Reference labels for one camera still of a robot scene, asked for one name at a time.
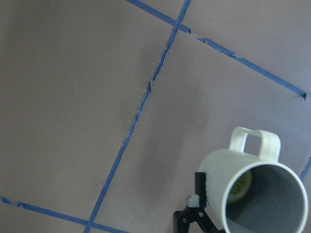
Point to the white ribbed HOME mug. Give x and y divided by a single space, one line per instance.
276 201

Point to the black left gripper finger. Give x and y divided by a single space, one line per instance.
195 210

